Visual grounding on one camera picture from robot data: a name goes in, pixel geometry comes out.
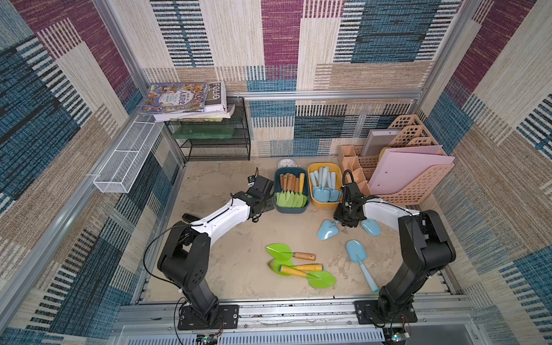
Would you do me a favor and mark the green shovel wooden handle hidden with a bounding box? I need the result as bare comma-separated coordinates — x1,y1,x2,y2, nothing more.
293,177,303,208

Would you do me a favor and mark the dark teal storage box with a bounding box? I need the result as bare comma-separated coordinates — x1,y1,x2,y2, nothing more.
274,167,310,214

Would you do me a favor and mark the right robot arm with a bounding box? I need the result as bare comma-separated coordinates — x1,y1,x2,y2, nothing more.
333,170,457,328

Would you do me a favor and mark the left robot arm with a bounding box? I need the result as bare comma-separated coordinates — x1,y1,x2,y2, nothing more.
157,172,275,328

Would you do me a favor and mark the yellow storage box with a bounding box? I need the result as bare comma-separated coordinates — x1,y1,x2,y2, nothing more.
306,162,342,209

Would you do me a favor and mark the small white alarm clock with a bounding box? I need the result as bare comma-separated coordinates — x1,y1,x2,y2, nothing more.
277,158,298,169

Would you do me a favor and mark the pink file folder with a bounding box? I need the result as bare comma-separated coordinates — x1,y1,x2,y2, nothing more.
368,145,455,196

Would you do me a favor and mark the small black device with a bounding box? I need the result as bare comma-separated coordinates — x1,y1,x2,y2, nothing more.
182,213,200,224

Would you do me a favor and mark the grey folder in organizer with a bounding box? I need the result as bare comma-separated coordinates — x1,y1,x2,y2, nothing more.
361,129,401,157

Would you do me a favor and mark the white book stack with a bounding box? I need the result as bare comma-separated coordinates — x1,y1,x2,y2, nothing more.
143,81,236,122

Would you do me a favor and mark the green mat on shelf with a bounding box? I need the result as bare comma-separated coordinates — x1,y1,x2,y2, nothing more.
172,124,235,139

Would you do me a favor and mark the pink plastic file organizer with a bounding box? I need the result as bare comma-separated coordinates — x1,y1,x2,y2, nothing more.
338,114,455,206

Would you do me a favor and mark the colourful picture book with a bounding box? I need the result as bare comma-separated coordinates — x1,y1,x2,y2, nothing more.
139,83,209,114

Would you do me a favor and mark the black wire shelf rack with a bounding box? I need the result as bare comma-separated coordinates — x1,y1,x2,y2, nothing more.
165,97,252,162

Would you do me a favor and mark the green shovel yellow handle right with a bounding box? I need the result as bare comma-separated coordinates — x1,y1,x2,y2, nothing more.
278,265,336,289

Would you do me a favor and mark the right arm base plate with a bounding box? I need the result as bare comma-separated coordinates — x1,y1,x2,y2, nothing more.
354,300,418,327

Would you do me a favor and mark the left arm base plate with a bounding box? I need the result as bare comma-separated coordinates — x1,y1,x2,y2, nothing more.
177,304,239,331

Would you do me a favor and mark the white wire mesh basket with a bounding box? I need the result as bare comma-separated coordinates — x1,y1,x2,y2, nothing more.
93,121,164,193

